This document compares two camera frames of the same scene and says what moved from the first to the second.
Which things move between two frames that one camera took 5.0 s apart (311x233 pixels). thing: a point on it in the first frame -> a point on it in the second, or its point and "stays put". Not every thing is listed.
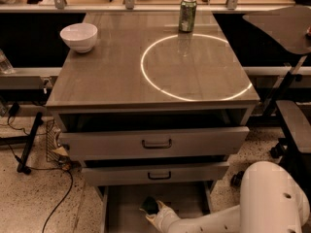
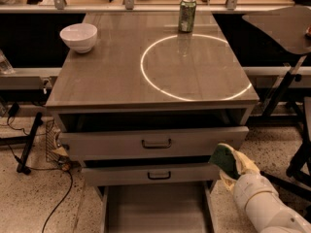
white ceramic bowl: [81, 37] stays put
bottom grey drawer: [120, 205] stays put
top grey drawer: [152, 144] stays put
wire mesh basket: [51, 142] stays put
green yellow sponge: [150, 206] -> [224, 157]
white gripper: [164, 215] -> [254, 189]
